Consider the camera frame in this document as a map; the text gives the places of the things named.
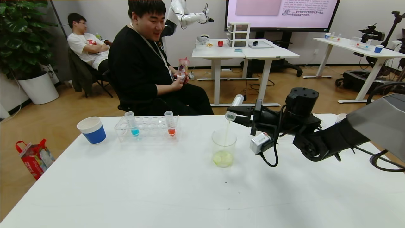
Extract black camera rig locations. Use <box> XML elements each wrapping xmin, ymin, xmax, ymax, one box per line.
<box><xmin>358</xmin><ymin>23</ymin><xmax>385</xmax><ymax>43</ymax></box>

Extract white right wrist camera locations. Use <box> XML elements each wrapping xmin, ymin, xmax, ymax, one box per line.
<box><xmin>250</xmin><ymin>132</ymin><xmax>271</xmax><ymax>155</ymax></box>

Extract red paper shopping bag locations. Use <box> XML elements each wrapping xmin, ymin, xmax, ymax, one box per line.
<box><xmin>16</xmin><ymin>139</ymin><xmax>55</xmax><ymax>181</ymax></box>

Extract clear plastic tube rack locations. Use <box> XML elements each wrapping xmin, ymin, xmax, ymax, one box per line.
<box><xmin>114</xmin><ymin>115</ymin><xmax>180</xmax><ymax>143</ymax></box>

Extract white plant pot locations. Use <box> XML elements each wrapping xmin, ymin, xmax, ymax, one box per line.
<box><xmin>18</xmin><ymin>73</ymin><xmax>59</xmax><ymax>105</ymax></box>

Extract red pink toy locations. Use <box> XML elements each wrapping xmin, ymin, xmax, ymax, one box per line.
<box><xmin>177</xmin><ymin>58</ymin><xmax>190</xmax><ymax>83</ymax></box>

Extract black floor cables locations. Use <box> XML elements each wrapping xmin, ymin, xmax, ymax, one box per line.
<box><xmin>237</xmin><ymin>70</ymin><xmax>276</xmax><ymax>103</ymax></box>

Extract man in black shirt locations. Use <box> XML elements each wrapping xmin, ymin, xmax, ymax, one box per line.
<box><xmin>108</xmin><ymin>0</ymin><xmax>214</xmax><ymax>116</ymax></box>

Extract green potted plant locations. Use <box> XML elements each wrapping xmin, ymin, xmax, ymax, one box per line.
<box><xmin>0</xmin><ymin>0</ymin><xmax>59</xmax><ymax>81</ymax></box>

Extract blue pigment test tube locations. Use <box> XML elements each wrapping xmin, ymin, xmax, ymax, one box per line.
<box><xmin>124</xmin><ymin>111</ymin><xmax>140</xmax><ymax>137</ymax></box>

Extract yellow pigment test tube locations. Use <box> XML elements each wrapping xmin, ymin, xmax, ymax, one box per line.
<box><xmin>225</xmin><ymin>94</ymin><xmax>245</xmax><ymax>122</ymax></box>

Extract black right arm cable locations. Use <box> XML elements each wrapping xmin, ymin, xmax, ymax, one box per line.
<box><xmin>353</xmin><ymin>82</ymin><xmax>405</xmax><ymax>173</ymax></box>

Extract dark folding chair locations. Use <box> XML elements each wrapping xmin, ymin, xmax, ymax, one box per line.
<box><xmin>69</xmin><ymin>50</ymin><xmax>114</xmax><ymax>98</ymax></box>

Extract black tripod stand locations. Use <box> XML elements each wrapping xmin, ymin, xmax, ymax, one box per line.
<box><xmin>380</xmin><ymin>11</ymin><xmax>405</xmax><ymax>48</ymax></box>

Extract grey tablet pad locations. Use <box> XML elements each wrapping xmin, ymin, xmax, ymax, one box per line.
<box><xmin>248</xmin><ymin>41</ymin><xmax>274</xmax><ymax>49</ymax></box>

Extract red pigment test tube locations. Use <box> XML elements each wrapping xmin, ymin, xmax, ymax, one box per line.
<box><xmin>164</xmin><ymin>111</ymin><xmax>176</xmax><ymax>137</ymax></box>

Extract long white standing desk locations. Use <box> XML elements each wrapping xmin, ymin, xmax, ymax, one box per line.
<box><xmin>302</xmin><ymin>37</ymin><xmax>405</xmax><ymax>105</ymax></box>

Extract black display stand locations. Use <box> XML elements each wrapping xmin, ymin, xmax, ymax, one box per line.
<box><xmin>240</xmin><ymin>32</ymin><xmax>302</xmax><ymax>78</ymax></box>

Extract large wall display screen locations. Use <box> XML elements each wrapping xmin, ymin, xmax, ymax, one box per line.
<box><xmin>224</xmin><ymin>0</ymin><xmax>340</xmax><ymax>33</ymax></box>

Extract black office chair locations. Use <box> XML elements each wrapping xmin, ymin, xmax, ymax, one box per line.
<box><xmin>103</xmin><ymin>69</ymin><xmax>136</xmax><ymax>113</ymax></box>

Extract white drawer organizer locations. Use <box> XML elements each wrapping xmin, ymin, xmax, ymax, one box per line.
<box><xmin>227</xmin><ymin>22</ymin><xmax>250</xmax><ymax>48</ymax></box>

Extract man in white t-shirt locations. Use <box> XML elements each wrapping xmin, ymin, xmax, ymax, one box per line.
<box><xmin>67</xmin><ymin>13</ymin><xmax>109</xmax><ymax>72</ymax></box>

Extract clear glass beaker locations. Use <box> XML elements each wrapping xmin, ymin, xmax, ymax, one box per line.
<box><xmin>211</xmin><ymin>129</ymin><xmax>237</xmax><ymax>168</ymax></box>

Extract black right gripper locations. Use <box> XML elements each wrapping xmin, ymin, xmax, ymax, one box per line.
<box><xmin>226</xmin><ymin>99</ymin><xmax>281</xmax><ymax>136</ymax></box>

